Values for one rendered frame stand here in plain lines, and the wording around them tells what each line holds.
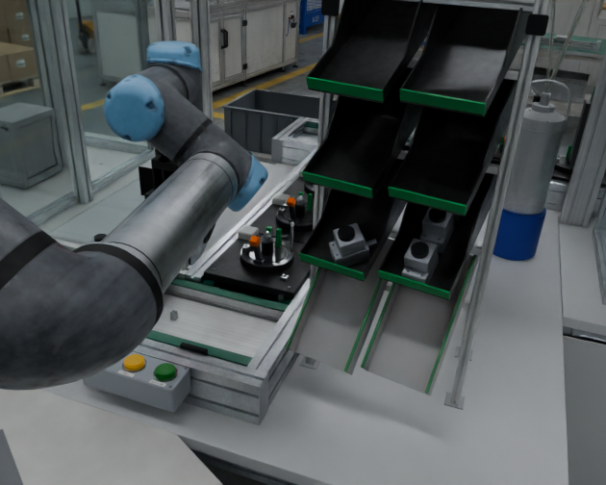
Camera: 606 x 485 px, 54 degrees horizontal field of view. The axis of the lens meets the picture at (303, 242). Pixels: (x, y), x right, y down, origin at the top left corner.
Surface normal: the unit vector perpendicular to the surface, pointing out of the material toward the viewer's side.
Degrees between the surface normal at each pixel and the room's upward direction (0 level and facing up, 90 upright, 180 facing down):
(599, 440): 90
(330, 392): 0
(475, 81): 25
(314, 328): 45
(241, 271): 0
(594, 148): 90
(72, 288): 52
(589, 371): 90
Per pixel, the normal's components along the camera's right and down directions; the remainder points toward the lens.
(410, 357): -0.33, -0.34
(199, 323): 0.04, -0.87
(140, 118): -0.19, 0.46
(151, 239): 0.54, -0.69
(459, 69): -0.18, -0.63
